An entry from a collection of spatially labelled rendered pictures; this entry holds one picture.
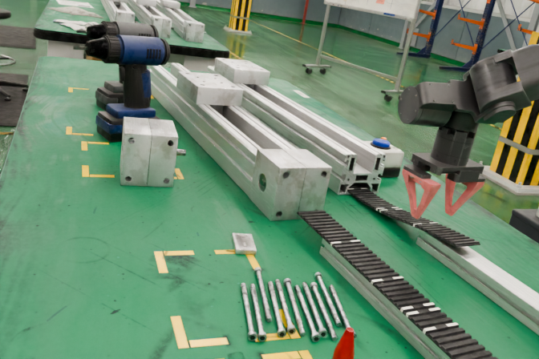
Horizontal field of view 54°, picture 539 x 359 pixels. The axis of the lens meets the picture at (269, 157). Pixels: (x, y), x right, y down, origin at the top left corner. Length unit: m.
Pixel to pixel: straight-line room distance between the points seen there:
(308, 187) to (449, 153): 0.23
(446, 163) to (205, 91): 0.58
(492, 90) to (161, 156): 0.53
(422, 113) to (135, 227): 0.45
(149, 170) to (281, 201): 0.24
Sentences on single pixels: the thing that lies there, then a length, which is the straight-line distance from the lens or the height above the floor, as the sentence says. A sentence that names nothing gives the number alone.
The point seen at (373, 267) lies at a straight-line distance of 0.74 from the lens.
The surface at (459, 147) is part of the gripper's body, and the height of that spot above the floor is 0.96.
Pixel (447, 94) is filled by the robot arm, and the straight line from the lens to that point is 0.81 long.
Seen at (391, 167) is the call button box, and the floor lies 0.80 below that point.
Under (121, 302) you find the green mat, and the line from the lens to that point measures 0.66.
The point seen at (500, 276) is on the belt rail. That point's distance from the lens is 0.85.
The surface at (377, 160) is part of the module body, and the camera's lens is 1.09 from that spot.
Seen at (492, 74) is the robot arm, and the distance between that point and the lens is 0.81.
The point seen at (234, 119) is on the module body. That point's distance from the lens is 1.20.
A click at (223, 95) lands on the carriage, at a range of 1.23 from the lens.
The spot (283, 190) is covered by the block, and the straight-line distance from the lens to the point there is 0.87.
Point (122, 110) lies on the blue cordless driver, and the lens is 1.16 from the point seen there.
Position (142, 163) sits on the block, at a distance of 0.94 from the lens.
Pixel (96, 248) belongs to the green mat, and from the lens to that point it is 0.76.
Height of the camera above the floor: 1.16
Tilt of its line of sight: 18 degrees down
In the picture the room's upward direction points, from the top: 10 degrees clockwise
